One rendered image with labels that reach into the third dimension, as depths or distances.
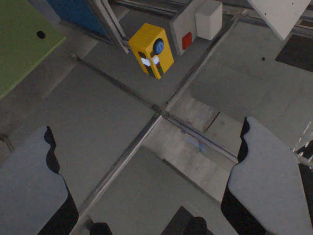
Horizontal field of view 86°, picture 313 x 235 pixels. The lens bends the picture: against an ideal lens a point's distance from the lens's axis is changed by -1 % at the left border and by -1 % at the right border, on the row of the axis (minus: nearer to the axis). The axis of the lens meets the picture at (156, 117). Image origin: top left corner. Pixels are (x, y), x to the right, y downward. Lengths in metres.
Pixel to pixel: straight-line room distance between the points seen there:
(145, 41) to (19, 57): 0.42
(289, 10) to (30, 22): 0.88
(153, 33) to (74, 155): 0.87
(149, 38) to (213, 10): 0.60
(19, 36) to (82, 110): 1.07
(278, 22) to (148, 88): 0.71
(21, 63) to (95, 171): 0.87
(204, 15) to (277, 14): 0.39
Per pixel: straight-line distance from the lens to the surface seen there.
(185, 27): 1.11
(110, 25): 0.74
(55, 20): 0.50
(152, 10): 1.36
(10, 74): 0.25
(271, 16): 0.86
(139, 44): 0.60
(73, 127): 1.28
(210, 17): 1.11
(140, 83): 1.16
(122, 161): 0.98
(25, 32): 0.26
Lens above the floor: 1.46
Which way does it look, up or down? 29 degrees down
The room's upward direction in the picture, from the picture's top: 123 degrees clockwise
